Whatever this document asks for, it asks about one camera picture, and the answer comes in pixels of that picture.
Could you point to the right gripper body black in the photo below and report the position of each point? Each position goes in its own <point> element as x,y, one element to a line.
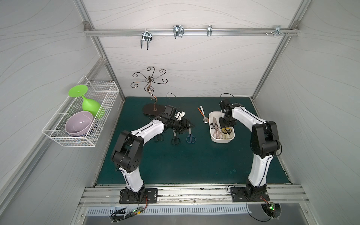
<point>226,123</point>

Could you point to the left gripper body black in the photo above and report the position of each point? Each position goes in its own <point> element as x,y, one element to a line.
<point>183,125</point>

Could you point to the black handled steel scissors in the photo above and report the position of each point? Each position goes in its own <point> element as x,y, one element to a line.
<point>175,139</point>

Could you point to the blue handled scissors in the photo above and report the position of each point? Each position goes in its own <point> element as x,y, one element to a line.
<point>190,138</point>

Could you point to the yellow black handled scissors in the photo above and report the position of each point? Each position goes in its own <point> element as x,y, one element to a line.
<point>226,130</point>

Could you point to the small all-black scissors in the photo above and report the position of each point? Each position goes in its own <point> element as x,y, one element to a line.
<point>159,138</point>

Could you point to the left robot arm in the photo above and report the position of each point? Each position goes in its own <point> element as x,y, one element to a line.
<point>128,151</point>

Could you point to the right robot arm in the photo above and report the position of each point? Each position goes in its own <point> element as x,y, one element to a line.
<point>264,142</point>

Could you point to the white storage box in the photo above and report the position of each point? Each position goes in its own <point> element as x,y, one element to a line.
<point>219,115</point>

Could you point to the pink kitchen scissors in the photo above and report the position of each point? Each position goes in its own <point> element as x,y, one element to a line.
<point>217,133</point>

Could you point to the green plastic goblet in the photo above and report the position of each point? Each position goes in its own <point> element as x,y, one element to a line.
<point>88,104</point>

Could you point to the small flat metal hook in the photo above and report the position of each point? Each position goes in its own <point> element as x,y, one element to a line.
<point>209,30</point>

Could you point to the looped metal hook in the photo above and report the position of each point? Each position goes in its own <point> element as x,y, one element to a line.
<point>178,31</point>

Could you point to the double prong metal hook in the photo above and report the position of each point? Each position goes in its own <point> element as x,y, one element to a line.
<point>146,37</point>

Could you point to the right end metal hook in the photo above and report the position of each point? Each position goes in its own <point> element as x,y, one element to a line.
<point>277,32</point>

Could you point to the purple bowl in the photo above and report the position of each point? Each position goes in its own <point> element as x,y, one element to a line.
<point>79,124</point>

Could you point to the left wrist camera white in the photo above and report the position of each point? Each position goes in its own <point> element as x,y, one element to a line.
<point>179,115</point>

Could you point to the black handled kitchen shears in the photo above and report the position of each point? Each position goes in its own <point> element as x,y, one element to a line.
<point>214,124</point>

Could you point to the cream handled scissors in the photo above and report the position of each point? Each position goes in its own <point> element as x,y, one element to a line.
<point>225,136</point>

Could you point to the metal spoon white handle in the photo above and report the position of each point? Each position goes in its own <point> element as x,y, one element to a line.
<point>205,119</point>

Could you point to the brown wire jewelry stand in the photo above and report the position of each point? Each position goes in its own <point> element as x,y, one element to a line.
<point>152,109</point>

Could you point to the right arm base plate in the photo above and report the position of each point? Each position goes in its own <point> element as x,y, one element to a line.
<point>249,194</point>

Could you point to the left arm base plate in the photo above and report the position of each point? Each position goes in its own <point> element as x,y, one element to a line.
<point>137,196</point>

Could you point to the horizontal aluminium rail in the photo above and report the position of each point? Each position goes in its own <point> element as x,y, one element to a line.
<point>202,32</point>

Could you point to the white wire basket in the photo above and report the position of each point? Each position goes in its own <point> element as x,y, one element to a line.
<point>104,92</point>

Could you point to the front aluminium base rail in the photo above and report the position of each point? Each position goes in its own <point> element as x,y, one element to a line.
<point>193,194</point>

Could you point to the white slotted cable duct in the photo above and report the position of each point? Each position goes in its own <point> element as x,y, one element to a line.
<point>224,209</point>

